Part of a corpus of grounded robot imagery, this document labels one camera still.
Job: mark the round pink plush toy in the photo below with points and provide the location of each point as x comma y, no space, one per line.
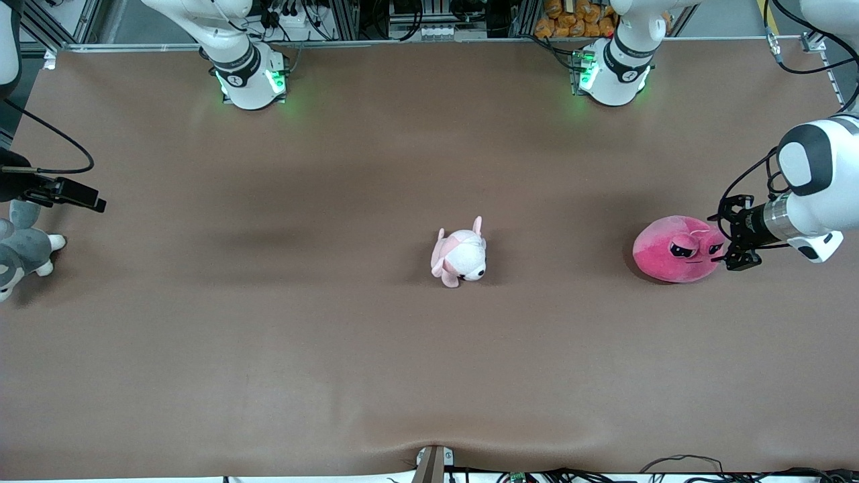
664,258

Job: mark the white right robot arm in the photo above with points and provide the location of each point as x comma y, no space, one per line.
245,80

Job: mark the small pink white plush dog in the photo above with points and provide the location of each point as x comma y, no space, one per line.
463,255

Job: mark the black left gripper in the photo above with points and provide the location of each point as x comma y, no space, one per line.
747,225

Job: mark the aluminium table edge rail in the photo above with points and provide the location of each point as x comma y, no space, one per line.
436,41

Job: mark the white connector block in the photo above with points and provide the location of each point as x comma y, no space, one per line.
439,31

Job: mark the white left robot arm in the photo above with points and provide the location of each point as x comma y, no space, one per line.
621,74

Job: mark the orange plush toy pile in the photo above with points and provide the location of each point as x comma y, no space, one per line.
570,20

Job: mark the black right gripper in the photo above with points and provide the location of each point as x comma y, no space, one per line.
15,184

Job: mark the grey white plush husky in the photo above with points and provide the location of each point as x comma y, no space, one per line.
23,251

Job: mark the metal table clamp bracket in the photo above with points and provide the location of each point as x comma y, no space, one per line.
433,464

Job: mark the aluminium frame post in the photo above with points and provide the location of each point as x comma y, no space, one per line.
813,41
87,20

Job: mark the white power strip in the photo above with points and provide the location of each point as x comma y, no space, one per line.
292,20

